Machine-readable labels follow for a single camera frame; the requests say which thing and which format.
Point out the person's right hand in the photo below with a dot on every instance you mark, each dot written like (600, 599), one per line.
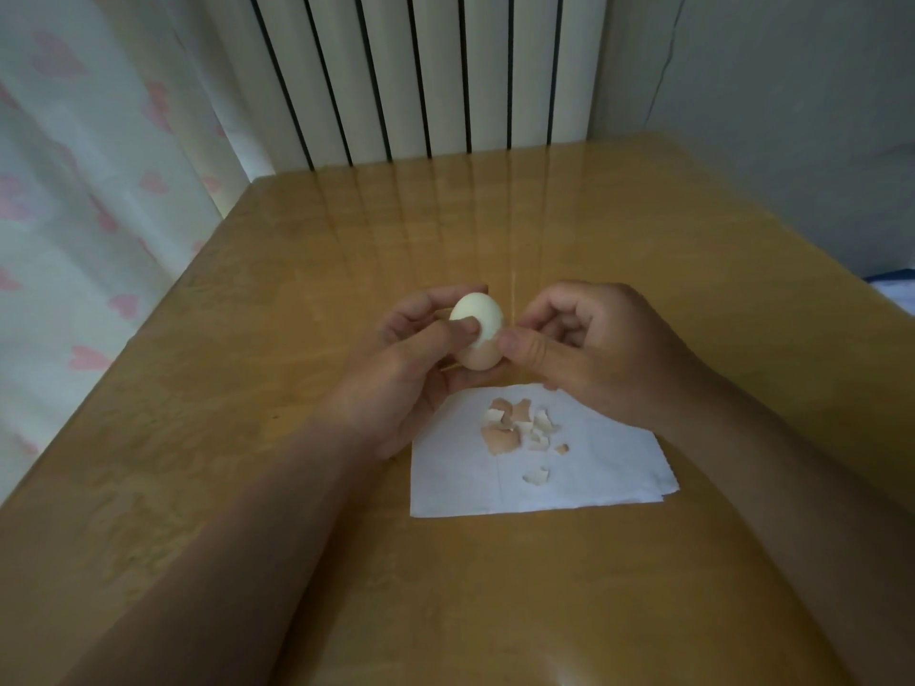
(622, 357)

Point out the person's left hand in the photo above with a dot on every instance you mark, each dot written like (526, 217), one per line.
(379, 392)

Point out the person's right thumb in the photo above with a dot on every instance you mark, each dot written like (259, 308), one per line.
(525, 352)

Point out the person's left thumb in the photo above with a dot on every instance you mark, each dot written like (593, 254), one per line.
(443, 340)

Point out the partly peeled boiled egg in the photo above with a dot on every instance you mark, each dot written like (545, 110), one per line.
(484, 317)

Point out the person's left forearm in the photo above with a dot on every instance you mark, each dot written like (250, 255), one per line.
(236, 550)

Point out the person's right forearm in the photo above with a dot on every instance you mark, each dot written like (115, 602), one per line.
(800, 521)

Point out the pile of eggshell pieces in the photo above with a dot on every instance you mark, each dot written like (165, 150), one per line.
(500, 437)

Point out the white paper napkin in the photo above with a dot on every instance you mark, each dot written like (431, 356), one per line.
(607, 471)

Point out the white ribbed radiator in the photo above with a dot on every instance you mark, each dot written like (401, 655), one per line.
(443, 71)

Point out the white curtain with pink hearts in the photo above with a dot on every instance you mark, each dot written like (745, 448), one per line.
(93, 207)

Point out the blue and white cloth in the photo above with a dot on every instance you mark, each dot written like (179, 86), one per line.
(897, 289)

